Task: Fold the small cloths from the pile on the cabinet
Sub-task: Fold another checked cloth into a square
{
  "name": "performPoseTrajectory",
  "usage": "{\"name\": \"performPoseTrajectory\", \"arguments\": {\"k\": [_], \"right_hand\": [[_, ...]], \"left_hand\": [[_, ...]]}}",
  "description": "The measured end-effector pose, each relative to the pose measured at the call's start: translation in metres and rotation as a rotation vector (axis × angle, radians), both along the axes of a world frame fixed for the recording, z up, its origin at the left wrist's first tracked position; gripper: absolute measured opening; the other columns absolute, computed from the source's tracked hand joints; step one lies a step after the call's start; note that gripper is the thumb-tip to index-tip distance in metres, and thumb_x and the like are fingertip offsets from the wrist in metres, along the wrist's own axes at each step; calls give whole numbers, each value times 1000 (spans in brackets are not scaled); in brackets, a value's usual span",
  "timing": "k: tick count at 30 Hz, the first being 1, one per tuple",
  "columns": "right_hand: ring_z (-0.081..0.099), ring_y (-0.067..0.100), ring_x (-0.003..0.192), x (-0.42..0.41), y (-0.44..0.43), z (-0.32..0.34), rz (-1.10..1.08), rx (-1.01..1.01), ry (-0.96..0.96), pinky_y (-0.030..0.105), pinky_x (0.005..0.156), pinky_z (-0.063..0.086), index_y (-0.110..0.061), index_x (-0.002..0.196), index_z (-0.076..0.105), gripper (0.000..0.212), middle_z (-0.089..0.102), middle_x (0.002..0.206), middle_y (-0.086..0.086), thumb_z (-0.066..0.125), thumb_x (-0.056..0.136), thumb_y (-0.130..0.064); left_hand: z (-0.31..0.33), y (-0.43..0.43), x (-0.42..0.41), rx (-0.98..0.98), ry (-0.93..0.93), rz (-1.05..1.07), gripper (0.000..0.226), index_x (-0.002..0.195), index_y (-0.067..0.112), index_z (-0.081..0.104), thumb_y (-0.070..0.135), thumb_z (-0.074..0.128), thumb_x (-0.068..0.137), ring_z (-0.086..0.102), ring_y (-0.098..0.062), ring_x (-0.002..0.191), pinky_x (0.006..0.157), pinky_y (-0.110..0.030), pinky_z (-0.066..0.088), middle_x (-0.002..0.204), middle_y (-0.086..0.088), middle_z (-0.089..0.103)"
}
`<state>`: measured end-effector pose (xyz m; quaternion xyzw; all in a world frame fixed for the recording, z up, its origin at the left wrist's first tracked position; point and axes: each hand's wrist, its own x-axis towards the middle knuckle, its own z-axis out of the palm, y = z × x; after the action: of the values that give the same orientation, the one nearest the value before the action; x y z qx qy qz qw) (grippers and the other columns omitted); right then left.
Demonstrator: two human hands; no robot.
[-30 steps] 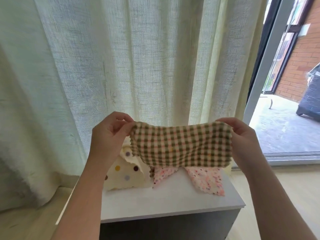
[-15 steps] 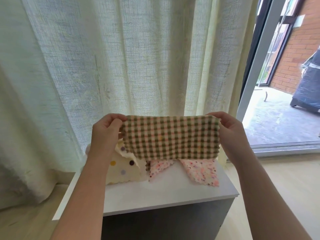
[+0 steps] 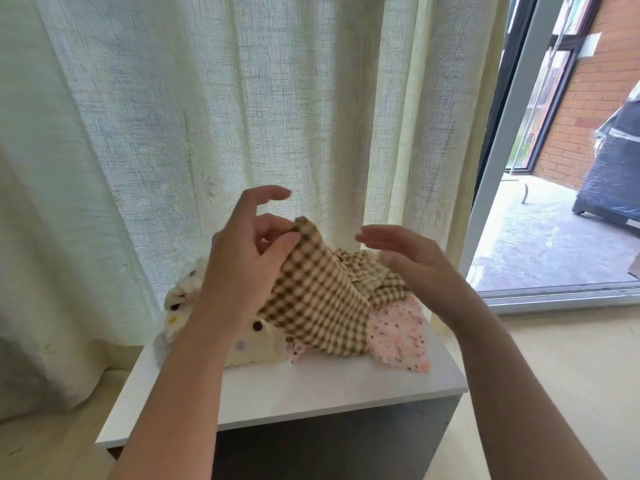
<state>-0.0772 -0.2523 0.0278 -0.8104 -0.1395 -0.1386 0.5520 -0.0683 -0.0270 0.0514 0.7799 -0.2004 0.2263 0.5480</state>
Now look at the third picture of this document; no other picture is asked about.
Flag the person's left hand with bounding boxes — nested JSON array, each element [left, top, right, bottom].
[[195, 185, 303, 326]]

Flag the person's right hand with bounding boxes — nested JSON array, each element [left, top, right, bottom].
[[355, 225, 466, 321]]

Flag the brown checked cloth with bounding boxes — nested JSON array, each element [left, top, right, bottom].
[[258, 217, 373, 358], [330, 247, 413, 311]]

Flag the pink floral cloths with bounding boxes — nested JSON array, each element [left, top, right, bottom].
[[288, 297, 431, 374]]

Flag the cream polka dot cloths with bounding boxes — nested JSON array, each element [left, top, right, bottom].
[[163, 257, 293, 368]]

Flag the person's left forearm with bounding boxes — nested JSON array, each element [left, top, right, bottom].
[[108, 309, 236, 480]]

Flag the person's right forearm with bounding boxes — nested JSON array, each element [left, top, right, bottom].
[[445, 295, 606, 480]]

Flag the white table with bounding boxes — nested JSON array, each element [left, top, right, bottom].
[[95, 319, 469, 480]]

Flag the white linen curtain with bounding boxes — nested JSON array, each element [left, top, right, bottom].
[[0, 0, 511, 421]]

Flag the dark blue tarpaulin cover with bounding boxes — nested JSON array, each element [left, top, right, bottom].
[[572, 83, 640, 231]]

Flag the white sliding door frame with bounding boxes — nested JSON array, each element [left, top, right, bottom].
[[458, 0, 640, 316]]

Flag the dark balcony window frame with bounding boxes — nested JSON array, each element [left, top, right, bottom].
[[505, 0, 603, 178]]

